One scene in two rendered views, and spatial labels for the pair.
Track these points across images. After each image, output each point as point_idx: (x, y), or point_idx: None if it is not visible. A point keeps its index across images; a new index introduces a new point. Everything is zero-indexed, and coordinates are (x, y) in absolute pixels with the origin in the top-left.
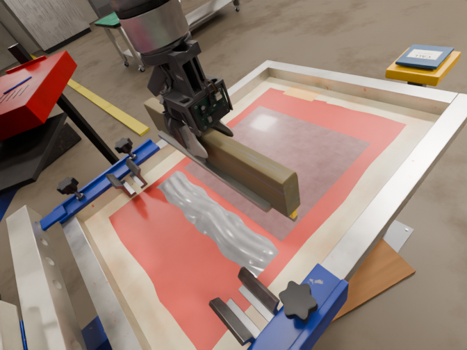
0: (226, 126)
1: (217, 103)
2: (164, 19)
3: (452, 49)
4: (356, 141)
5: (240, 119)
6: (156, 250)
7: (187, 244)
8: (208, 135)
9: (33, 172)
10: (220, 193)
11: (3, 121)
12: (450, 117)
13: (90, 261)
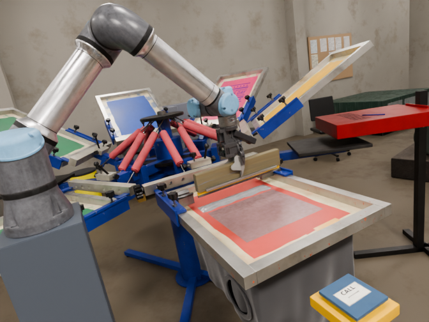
0: (232, 165)
1: (223, 151)
2: (218, 120)
3: (352, 314)
4: (252, 238)
5: (309, 202)
6: (226, 189)
7: (223, 195)
8: (230, 162)
9: (303, 153)
10: (245, 199)
11: (330, 126)
12: (234, 259)
13: None
